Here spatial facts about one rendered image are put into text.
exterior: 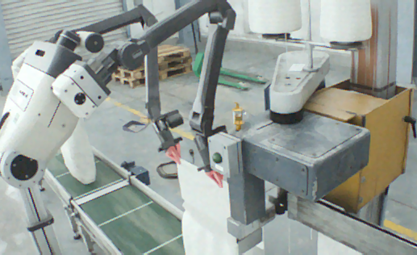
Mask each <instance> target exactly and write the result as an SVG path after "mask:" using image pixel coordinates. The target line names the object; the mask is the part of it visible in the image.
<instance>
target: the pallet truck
mask: <svg viewBox="0 0 417 255"><path fill-rule="evenodd" d="M191 27H192V31H193V37H194V46H195V54H196V56H195V58H194V69H193V71H194V74H195V76H196V77H200V76H201V72H202V63H203V59H205V53H206V52H203V51H201V52H199V51H198V47H197V44H196V39H195V34H194V25H193V23H191ZM220 73H222V74H226V75H231V76H235V77H242V78H246V79H249V80H253V81H255V82H260V83H261V84H262V83H267V82H269V78H268V77H265V76H261V75H258V74H254V73H246V72H242V71H238V70H234V69H225V68H223V67H222V65H221V69H220ZM218 82H220V83H223V84H227V85H231V86H237V89H242V90H244V89H248V87H251V84H250V83H248V82H244V81H241V80H237V79H234V78H229V77H222V76H219V80H218ZM251 88H252V87H251Z"/></svg>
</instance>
